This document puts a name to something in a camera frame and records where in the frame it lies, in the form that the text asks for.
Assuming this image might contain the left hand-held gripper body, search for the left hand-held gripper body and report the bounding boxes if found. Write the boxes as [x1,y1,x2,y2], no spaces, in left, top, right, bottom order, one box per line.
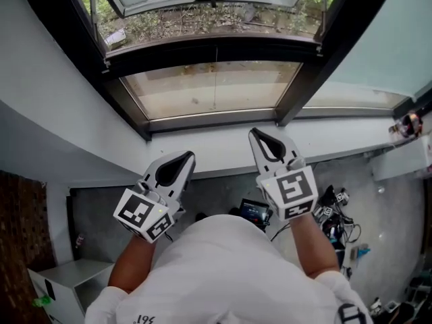
[113,180,186,244]

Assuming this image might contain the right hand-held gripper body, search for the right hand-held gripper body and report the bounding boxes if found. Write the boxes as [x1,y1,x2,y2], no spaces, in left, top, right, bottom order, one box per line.
[256,156,319,221]

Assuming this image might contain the thin grey pull cord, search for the thin grey pull cord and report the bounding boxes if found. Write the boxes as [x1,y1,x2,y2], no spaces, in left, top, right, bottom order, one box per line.
[212,45,219,110]

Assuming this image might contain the person's right forearm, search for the person's right forearm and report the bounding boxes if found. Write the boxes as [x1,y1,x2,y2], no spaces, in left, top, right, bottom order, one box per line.
[288,211,340,279]

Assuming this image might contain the person's left forearm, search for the person's left forearm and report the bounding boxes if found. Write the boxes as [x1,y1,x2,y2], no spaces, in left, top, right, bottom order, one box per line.
[107,227,173,295]

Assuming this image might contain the small black screen device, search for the small black screen device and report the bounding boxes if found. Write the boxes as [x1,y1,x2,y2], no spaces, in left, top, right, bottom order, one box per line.
[238,197,273,227]

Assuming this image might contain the clear low window pane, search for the clear low window pane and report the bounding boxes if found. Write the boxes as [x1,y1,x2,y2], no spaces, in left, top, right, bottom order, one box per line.
[120,61,302,121]

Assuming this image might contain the blue tool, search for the blue tool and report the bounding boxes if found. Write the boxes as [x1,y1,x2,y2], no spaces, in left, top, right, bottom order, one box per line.
[350,244,371,258]

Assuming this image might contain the white cabinet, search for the white cabinet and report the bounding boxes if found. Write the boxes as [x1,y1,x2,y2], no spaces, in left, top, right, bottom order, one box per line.
[28,258,115,324]

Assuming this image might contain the person in white shirt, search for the person in white shirt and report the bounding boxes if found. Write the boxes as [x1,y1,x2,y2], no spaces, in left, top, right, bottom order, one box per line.
[84,213,372,324]

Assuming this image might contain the white shelf unit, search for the white shelf unit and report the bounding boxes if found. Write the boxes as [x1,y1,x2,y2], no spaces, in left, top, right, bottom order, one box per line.
[371,135,432,182]

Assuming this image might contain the black plate on cabinet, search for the black plate on cabinet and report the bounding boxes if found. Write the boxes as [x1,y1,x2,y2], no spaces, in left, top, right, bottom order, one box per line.
[43,280,57,302]

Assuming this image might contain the large frosted glass pane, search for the large frosted glass pane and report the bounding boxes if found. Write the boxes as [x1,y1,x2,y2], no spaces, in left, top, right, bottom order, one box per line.
[302,0,432,109]

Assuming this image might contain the white plastic scrap outside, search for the white plastic scrap outside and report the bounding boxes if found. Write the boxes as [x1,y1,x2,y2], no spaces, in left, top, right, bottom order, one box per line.
[103,28,128,47]

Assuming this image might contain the grey pot outside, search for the grey pot outside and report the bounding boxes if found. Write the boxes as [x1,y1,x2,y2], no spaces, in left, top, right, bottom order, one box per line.
[242,3,258,23]

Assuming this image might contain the thin black cable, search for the thin black cable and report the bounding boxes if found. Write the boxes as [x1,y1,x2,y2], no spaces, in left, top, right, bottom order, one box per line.
[269,221,292,243]

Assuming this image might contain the pile of cables and devices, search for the pile of cables and devices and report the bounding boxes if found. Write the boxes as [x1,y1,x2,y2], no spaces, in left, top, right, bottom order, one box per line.
[312,186,372,259]

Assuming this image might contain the black window frame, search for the black window frame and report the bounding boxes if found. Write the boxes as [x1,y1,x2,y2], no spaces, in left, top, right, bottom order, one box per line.
[16,0,399,143]

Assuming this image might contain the black shoulder strap buckle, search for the black shoulder strap buckle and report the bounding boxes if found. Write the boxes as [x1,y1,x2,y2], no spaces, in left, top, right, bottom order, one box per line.
[337,302,368,324]

